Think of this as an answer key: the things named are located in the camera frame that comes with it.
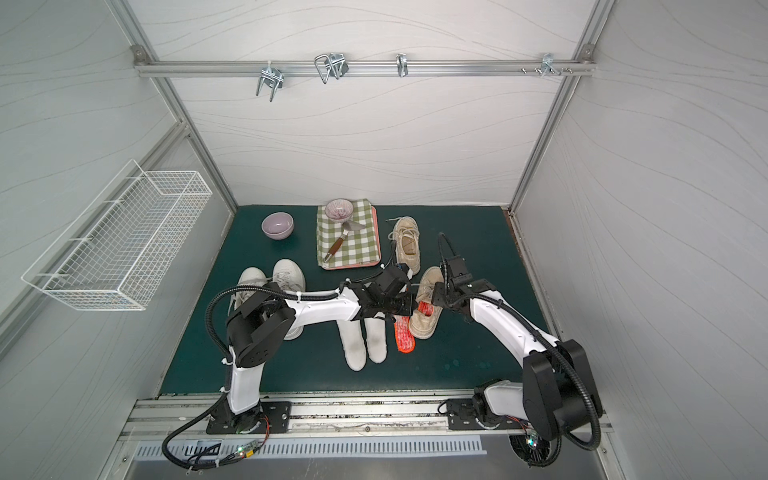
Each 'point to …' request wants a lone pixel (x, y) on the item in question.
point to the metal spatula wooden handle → (347, 226)
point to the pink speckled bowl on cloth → (339, 209)
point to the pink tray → (378, 246)
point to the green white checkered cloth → (360, 247)
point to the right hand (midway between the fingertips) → (445, 294)
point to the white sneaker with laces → (250, 276)
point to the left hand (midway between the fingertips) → (422, 308)
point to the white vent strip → (312, 446)
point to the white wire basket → (113, 259)
